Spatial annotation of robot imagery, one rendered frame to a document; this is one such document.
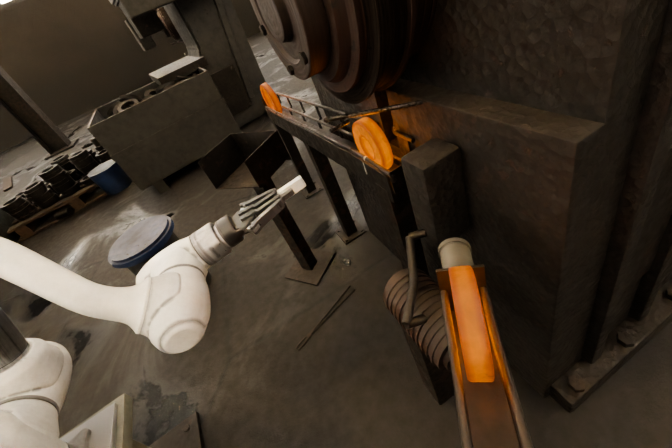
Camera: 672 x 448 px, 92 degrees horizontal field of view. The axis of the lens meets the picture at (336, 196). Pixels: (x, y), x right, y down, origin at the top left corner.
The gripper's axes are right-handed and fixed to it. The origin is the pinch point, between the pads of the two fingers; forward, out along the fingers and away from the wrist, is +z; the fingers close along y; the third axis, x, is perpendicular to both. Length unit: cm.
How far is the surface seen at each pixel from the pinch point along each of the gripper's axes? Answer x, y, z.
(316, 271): -73, -44, -10
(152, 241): -26, -74, -62
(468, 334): 1, 53, 5
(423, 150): 3.1, 22.1, 25.3
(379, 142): 0.4, 6.3, 23.8
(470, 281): 2, 49, 10
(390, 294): -24.2, 25.3, 4.2
